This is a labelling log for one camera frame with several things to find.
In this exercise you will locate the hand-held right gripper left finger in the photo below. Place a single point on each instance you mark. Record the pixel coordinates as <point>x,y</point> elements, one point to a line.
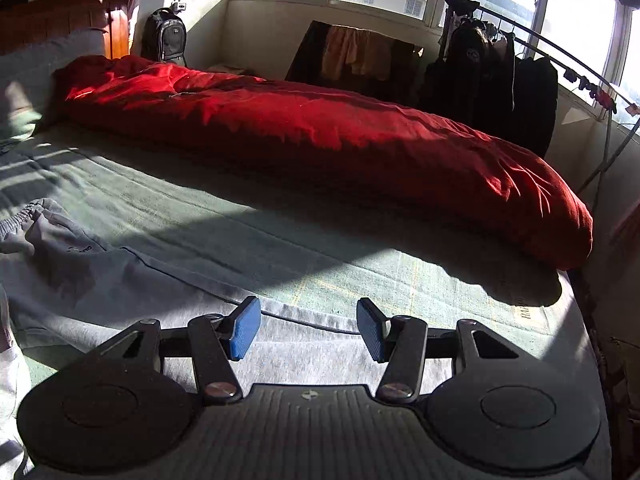
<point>245,327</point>

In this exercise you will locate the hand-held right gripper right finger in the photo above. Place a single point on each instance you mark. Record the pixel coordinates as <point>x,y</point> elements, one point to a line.
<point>372,330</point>

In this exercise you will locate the grey sweatpants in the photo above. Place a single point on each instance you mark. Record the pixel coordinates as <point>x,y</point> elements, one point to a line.
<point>100,280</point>

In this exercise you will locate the metal clothes drying rack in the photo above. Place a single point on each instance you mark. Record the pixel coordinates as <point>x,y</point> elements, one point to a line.
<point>607,135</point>

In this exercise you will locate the bed with green plaid sheet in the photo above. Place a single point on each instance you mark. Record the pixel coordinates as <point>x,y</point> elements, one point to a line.
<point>225,220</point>

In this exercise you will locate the red quilt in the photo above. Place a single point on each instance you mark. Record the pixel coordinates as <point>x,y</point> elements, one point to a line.
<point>325,135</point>

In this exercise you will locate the brown hanging garment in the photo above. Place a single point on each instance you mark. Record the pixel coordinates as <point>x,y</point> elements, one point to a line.
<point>405,75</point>

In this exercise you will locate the cardboard box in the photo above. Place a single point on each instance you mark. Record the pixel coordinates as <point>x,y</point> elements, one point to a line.
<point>622,390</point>

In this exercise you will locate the plain black jacket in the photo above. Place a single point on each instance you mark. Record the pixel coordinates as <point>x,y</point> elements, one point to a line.
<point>535,105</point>

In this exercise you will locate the dark hanging garment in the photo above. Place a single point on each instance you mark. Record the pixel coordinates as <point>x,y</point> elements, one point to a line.
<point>305,52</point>

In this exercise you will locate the black backpack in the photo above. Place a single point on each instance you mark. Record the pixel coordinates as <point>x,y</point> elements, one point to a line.
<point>165,37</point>

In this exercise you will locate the grey plaid pillow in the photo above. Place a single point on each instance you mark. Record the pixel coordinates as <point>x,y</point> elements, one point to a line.
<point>35,75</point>

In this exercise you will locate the row of hanging socks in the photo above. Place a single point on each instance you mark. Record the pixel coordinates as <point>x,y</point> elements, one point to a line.
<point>600,92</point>

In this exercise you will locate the wooden headboard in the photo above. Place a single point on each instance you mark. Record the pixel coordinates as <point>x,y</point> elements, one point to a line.
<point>60,17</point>

